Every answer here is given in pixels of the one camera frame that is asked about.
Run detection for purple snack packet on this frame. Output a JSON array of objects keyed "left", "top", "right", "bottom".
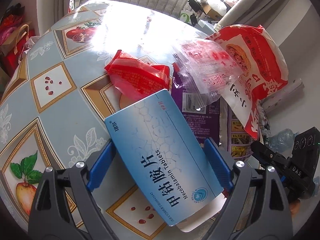
[{"left": 170, "top": 72, "right": 253, "bottom": 160}]

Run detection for red white snack bag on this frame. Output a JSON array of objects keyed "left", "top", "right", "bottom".
[{"left": 207, "top": 24, "right": 289, "bottom": 140}]

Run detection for red plastic bag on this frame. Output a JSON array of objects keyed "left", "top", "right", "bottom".
[{"left": 105, "top": 50, "right": 170, "bottom": 101}]

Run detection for brown paper shopping bag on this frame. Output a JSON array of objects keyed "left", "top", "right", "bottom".
[{"left": 1, "top": 22, "right": 31, "bottom": 56}]

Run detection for cardboard box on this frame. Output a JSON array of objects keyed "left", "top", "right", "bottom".
[{"left": 201, "top": 4, "right": 223, "bottom": 21}]

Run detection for right hand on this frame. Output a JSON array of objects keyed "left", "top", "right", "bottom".
[{"left": 289, "top": 199, "right": 300, "bottom": 217}]

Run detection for fruit-pattern tablecloth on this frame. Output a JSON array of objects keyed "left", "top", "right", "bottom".
[{"left": 1, "top": 0, "right": 203, "bottom": 231}]

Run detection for large clear water bottle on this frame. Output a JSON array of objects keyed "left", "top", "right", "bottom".
[{"left": 268, "top": 128, "right": 299, "bottom": 153}]

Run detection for blue medicine tablet box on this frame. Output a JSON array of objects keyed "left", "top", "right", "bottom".
[{"left": 105, "top": 89, "right": 223, "bottom": 226}]

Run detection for clear red-printed plastic bag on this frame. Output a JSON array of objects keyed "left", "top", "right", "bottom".
[{"left": 173, "top": 38, "right": 243, "bottom": 108}]

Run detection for grey curtain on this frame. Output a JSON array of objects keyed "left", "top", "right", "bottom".
[{"left": 214, "top": 0, "right": 289, "bottom": 31}]

